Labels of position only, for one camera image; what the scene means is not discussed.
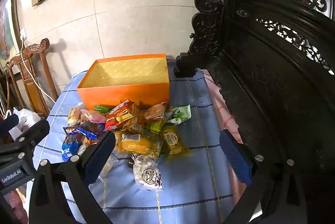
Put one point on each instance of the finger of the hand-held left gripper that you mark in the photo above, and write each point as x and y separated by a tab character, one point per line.
9	120
34	131

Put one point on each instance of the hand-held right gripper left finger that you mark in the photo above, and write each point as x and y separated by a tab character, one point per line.
99	158

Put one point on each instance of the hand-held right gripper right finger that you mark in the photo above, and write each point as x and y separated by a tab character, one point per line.
234	158

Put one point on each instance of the dark blue snack packet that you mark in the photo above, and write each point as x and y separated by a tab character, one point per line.
81	132

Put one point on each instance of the blue cookie packet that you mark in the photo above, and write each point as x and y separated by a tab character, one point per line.
68	147

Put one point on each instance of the yellow cake packet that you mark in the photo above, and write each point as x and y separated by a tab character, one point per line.
136	144

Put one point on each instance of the orange cardboard box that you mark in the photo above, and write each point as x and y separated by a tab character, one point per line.
125	96

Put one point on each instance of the orange cracker packet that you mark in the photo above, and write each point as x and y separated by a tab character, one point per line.
155	110

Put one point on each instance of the white plastic bag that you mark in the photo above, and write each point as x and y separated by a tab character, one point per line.
27	115

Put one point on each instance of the pink snack packet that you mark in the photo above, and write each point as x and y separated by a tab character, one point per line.
94	116

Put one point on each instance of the clear bread packet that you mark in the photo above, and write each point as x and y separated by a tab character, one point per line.
74	114

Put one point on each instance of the red snack packet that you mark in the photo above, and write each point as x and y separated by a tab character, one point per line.
119	115

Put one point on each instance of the pink cloth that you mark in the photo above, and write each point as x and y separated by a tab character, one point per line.
225	111

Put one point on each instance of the brown carved wooden chair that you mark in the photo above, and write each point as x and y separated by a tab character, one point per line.
31	77

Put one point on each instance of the white ball snack packet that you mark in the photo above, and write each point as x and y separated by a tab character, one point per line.
146	174

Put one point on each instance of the small green snack packet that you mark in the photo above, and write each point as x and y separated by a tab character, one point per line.
102	109

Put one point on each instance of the clear cracker packet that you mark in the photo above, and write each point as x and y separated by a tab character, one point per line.
136	119

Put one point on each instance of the blue checked cloth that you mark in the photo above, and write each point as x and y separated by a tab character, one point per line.
188	187

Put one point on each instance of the yellow-green snack packet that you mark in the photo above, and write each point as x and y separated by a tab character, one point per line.
174	141

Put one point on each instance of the green and white snack packet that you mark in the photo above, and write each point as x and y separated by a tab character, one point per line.
180	113

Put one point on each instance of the colourful framed painting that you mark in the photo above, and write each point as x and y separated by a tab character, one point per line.
5	30

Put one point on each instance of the white wall socket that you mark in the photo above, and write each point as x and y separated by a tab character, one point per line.
23	35

